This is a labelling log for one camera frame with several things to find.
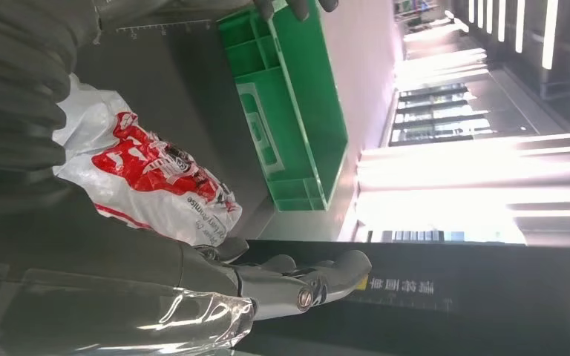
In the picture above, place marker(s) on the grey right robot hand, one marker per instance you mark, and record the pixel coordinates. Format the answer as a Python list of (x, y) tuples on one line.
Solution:
[(93, 275)]

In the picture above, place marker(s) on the background shelving unit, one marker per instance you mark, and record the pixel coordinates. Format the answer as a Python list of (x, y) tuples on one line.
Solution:
[(437, 115)]

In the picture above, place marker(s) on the green plastic crate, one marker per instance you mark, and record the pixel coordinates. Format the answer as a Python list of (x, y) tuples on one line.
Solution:
[(290, 123)]

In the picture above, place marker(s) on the black inbound scanner machine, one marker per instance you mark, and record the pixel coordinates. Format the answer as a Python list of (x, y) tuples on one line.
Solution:
[(486, 304)]

